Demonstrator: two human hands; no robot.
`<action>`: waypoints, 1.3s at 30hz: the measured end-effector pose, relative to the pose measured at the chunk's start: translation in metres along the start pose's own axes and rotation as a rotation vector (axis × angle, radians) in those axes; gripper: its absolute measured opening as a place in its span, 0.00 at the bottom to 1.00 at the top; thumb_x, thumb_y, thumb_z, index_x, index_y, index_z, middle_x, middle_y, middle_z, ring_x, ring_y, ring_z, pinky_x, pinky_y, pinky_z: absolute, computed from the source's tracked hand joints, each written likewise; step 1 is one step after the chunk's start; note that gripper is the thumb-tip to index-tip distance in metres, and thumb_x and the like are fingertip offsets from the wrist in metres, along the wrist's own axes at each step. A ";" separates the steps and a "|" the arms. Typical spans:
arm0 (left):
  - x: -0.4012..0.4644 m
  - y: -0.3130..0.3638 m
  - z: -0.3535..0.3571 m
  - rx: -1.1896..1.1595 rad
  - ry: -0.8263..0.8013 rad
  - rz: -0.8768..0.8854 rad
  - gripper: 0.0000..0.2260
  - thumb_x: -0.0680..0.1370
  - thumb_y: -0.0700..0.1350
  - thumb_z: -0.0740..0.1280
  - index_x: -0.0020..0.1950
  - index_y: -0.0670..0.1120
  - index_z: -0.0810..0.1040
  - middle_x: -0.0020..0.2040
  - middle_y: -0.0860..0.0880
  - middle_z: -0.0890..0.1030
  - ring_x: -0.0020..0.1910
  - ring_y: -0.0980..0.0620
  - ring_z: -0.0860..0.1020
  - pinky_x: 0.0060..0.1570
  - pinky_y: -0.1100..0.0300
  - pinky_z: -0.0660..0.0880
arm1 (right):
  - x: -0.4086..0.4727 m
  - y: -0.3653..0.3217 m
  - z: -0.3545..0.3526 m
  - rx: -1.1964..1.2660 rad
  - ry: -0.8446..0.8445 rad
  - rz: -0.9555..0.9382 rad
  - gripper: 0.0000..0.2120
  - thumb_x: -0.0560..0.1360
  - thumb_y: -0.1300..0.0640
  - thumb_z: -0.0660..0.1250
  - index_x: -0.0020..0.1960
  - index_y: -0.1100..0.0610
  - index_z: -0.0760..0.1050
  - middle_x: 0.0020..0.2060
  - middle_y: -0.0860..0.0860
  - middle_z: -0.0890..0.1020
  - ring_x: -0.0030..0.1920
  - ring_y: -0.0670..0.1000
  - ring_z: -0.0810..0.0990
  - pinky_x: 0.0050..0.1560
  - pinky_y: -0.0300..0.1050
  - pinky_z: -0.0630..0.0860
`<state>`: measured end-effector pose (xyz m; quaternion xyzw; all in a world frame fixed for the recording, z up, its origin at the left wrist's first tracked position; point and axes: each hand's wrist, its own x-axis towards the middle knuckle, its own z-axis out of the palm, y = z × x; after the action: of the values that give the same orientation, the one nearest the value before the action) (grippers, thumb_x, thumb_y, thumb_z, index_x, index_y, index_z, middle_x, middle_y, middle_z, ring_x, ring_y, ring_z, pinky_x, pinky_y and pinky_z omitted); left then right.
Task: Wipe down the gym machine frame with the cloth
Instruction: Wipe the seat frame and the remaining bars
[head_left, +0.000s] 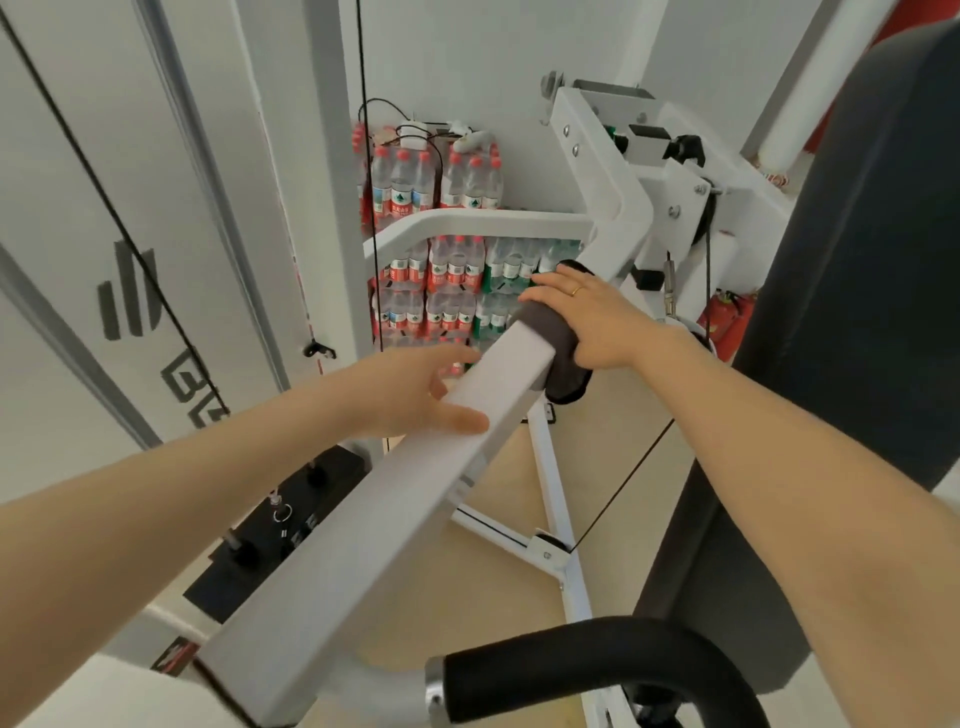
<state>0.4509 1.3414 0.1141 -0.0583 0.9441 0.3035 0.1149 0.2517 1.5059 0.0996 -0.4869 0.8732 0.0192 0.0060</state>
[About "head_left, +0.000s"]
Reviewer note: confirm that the person's right hand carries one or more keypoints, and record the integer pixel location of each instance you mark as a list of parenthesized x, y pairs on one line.
[(600, 322)]

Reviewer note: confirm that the chrome guide rod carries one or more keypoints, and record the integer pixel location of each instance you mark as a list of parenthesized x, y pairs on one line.
[(75, 352), (202, 187)]

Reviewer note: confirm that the white vertical pipe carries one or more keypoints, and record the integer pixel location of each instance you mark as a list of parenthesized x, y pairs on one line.
[(810, 97)]

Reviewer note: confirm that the green plastic tag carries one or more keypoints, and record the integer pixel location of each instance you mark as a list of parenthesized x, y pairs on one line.
[(613, 139)]

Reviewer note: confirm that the black weight stack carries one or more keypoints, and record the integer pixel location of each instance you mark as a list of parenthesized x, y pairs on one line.
[(292, 517)]

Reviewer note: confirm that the person's left forearm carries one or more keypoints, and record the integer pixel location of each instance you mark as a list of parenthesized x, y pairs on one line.
[(150, 540)]

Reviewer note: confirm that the stack of water bottle packs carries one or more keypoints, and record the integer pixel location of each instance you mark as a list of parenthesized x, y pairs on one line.
[(450, 262)]

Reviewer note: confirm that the white gym machine frame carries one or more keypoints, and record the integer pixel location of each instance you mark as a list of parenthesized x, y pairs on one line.
[(420, 465)]

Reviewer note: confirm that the small black red sticker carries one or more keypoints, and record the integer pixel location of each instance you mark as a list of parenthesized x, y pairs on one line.
[(176, 656)]

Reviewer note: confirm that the dark grey cleaning cloth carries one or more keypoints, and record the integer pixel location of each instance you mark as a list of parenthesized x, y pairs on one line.
[(555, 337)]

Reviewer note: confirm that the person's left hand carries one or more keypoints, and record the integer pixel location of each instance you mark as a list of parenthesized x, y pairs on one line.
[(405, 390)]

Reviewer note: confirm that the black bearing housing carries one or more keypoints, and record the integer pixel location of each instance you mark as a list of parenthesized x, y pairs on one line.
[(686, 148)]

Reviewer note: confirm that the metal coil spring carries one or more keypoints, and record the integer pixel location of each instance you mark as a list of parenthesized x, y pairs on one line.
[(668, 285)]

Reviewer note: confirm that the person's right forearm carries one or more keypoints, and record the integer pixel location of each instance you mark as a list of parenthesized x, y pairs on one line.
[(810, 525)]

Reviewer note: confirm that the white charger adapter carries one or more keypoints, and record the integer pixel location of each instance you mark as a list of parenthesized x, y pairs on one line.
[(412, 137)]

